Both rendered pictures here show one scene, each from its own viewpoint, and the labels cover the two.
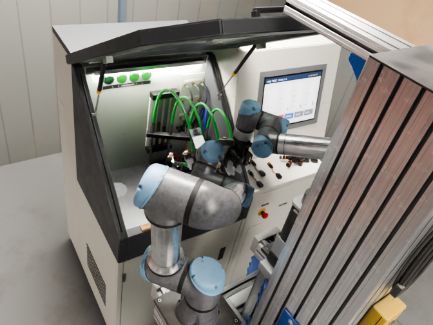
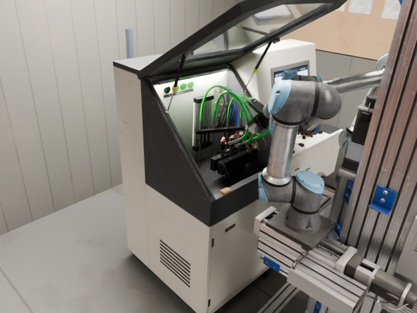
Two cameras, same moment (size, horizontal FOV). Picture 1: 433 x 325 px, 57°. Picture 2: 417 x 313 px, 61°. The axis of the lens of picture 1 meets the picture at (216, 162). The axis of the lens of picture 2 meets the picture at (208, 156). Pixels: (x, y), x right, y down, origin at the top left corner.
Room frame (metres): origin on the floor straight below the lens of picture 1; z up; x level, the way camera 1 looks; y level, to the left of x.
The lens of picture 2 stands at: (-0.44, 0.47, 1.98)
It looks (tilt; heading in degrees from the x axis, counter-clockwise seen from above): 27 degrees down; 355
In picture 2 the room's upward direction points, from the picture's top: 3 degrees clockwise
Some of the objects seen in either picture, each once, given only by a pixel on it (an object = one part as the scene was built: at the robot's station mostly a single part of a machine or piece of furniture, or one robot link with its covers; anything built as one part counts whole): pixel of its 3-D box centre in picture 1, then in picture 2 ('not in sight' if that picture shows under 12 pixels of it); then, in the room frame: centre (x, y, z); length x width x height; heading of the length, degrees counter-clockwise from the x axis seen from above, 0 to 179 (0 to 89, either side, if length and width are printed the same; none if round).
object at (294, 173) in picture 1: (292, 165); (305, 138); (1.81, -0.41, 0.96); 0.70 x 0.22 x 0.03; 130
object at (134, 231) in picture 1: (188, 224); (250, 189); (1.29, 0.06, 0.87); 0.62 x 0.04 x 0.16; 130
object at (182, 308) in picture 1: (200, 302); (303, 213); (0.77, -0.05, 1.09); 0.15 x 0.15 x 0.10
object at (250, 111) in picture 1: (249, 115); (289, 81); (1.31, -0.08, 1.51); 0.09 x 0.08 x 0.11; 78
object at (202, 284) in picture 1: (203, 281); (306, 189); (0.77, -0.05, 1.20); 0.13 x 0.12 x 0.14; 80
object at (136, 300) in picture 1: (178, 280); (246, 248); (1.28, 0.05, 0.44); 0.65 x 0.02 x 0.68; 130
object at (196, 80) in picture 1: (191, 101); (221, 104); (1.83, 0.20, 1.20); 0.13 x 0.03 x 0.31; 130
